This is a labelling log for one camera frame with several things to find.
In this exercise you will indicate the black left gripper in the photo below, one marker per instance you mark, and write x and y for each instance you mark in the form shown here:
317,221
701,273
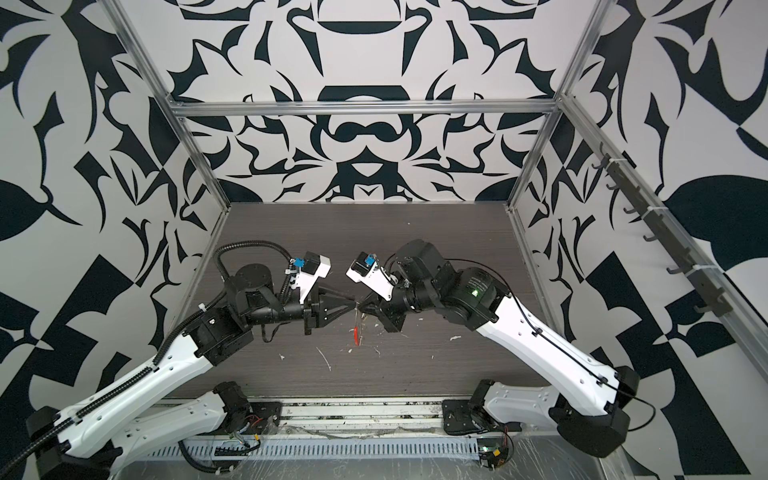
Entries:
315,300

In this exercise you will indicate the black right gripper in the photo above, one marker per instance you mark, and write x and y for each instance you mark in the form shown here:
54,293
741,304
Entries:
397,318

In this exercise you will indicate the large metal keyring red handle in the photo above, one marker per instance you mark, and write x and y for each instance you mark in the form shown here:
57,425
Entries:
357,328

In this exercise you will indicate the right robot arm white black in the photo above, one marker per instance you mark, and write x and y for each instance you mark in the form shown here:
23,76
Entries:
584,400

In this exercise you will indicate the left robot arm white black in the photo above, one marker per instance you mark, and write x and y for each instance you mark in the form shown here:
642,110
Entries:
263,284

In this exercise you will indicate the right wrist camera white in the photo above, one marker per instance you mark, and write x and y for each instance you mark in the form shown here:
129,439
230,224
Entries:
367,269

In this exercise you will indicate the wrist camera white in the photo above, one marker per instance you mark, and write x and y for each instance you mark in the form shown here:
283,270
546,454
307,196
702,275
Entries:
367,269
305,271

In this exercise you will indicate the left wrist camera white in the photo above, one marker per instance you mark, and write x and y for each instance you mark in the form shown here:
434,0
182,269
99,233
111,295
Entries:
305,271

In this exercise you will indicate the aluminium front rail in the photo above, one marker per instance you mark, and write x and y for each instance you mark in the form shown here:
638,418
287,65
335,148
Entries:
362,417

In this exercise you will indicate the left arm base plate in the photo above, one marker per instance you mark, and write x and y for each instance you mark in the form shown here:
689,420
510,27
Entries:
264,418

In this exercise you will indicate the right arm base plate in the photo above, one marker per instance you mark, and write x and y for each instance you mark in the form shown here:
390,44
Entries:
460,418

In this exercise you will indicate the white slotted cable duct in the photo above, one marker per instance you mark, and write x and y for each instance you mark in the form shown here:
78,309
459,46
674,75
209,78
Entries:
466,449

